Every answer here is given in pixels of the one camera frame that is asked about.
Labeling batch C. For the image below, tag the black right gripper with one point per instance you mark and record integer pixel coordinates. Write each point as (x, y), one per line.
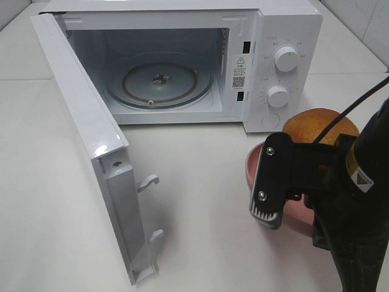
(329, 177)

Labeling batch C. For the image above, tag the pink round plate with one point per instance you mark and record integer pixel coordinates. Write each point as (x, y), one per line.
(296, 215)

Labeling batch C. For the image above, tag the round white door release button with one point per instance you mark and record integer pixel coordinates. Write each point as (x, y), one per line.
(270, 121)

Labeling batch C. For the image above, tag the burger with lettuce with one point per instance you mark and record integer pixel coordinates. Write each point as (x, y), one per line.
(306, 126)

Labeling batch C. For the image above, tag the white microwave door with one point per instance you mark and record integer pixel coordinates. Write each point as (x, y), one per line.
(106, 145)

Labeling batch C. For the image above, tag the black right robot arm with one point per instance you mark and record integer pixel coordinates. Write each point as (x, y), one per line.
(359, 271)

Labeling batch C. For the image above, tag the lower white microwave knob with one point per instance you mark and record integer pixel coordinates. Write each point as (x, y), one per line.
(277, 96)

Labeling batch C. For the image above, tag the white microwave knob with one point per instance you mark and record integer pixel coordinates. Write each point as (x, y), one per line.
(277, 96)
(286, 58)

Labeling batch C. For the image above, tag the white warning label sticker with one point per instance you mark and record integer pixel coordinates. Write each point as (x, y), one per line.
(240, 71)

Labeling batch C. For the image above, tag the white microwave oven body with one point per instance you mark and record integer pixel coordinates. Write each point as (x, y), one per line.
(104, 32)

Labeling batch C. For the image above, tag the upper white microwave knob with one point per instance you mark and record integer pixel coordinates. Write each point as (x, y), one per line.
(286, 58)

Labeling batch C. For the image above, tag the glass microwave turntable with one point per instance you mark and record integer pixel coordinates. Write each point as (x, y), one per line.
(159, 80)

